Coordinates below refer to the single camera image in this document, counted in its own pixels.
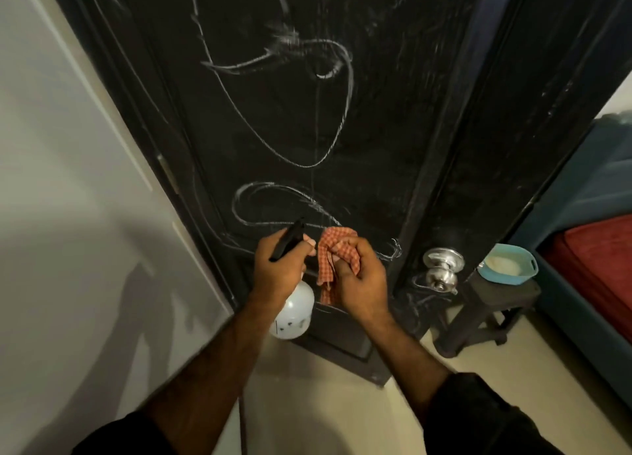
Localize person's left hand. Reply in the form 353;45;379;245
249;227;317;316

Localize person's right hand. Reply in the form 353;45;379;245
328;236;391;325

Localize white spray bottle black trigger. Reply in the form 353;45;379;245
268;217;316;341

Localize orange checked cloth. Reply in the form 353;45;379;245
315;226;361;306

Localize silver door knob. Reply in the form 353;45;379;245
422;247;466;295

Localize black wooden door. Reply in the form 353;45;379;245
64;0;632;387

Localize person's left forearm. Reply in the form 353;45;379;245
140;294;292;455

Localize dark plastic stool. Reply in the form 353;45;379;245
432;271;542;360

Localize light green tray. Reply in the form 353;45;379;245
476;244;539;286

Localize black right sleeve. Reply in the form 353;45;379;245
423;373;566;455

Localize black sleeve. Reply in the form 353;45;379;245
71;410;178;455
423;373;566;455

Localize black left sleeve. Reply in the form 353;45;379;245
71;410;178;455

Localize red quilted mattress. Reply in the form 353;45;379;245
540;214;632;344

